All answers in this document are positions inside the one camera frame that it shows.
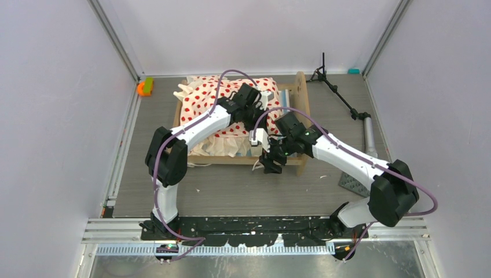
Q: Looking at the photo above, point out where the orange green toy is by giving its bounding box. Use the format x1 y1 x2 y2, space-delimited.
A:
137 77 154 97

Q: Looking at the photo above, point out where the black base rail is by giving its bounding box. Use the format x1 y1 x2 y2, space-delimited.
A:
82 216 430 257

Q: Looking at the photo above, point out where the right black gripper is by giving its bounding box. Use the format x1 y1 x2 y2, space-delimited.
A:
259 136 295 174

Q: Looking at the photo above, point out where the purple cable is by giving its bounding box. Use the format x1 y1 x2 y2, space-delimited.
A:
152 69 258 247
251 106 440 250

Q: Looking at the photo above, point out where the black perforated pad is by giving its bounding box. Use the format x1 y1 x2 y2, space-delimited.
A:
338 172 370 197

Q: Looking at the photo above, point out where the wooden pet bed frame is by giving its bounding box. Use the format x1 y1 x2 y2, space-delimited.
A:
173 71 310 169

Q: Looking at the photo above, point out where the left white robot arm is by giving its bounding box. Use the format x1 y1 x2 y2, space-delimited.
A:
145 83 274 240

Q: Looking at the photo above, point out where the teal small block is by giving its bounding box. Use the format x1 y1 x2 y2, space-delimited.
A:
347 68 361 75

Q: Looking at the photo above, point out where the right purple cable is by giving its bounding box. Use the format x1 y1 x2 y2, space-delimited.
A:
251 106 440 250

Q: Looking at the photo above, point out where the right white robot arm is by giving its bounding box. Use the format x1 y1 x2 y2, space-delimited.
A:
259 112 419 238

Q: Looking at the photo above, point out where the strawberry print ruffled blanket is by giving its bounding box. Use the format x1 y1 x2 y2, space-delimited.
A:
172 75 282 164

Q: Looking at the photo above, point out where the black tripod stand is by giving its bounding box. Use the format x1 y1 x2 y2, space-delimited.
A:
310 52 379 155

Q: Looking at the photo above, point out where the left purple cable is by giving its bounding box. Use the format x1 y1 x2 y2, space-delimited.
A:
152 69 258 247

